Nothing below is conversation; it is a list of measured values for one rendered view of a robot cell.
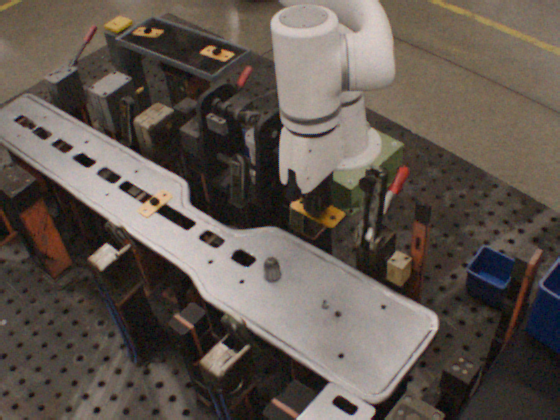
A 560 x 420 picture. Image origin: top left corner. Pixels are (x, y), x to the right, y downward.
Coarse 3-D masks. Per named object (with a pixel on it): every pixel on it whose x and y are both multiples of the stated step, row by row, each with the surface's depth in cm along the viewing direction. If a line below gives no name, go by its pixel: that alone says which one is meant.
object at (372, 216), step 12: (372, 168) 113; (384, 168) 115; (360, 180) 112; (372, 180) 112; (384, 180) 113; (372, 192) 116; (384, 192) 115; (372, 204) 118; (372, 216) 119; (360, 228) 121; (372, 228) 119; (360, 240) 123; (372, 240) 121
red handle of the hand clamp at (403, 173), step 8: (400, 168) 122; (400, 176) 122; (392, 184) 122; (400, 184) 122; (392, 192) 122; (392, 200) 122; (384, 208) 122; (384, 216) 122; (368, 232) 122; (368, 240) 122
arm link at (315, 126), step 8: (280, 112) 88; (336, 112) 86; (288, 120) 86; (296, 120) 85; (304, 120) 85; (312, 120) 85; (320, 120) 85; (328, 120) 85; (336, 120) 87; (288, 128) 87; (296, 128) 86; (304, 128) 86; (312, 128) 86; (320, 128) 86; (328, 128) 86
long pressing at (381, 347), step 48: (48, 144) 163; (96, 144) 161; (96, 192) 148; (144, 240) 136; (192, 240) 135; (240, 240) 133; (288, 240) 132; (240, 288) 125; (288, 288) 124; (336, 288) 123; (384, 288) 121; (288, 336) 116; (336, 336) 115; (384, 336) 114; (432, 336) 113; (384, 384) 107
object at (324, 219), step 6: (294, 204) 103; (300, 204) 103; (324, 204) 102; (300, 210) 102; (324, 210) 102; (330, 210) 102; (336, 210) 102; (312, 216) 101; (324, 216) 101; (330, 216) 101; (336, 216) 101; (342, 216) 101; (324, 222) 100; (330, 222) 100; (336, 222) 100
